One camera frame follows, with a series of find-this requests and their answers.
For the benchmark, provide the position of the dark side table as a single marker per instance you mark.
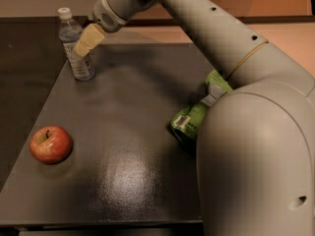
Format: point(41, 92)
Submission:
point(31, 59)

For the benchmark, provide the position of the blue plastic water bottle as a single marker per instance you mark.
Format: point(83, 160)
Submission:
point(69, 33)

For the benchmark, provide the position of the green snack bag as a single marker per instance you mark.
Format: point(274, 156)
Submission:
point(186, 123)

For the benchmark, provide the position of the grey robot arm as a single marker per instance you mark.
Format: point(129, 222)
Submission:
point(256, 144)

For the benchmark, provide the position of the red apple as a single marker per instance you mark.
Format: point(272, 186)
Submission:
point(50, 144)

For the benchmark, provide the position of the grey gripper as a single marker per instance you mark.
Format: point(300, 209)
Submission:
point(105, 14)

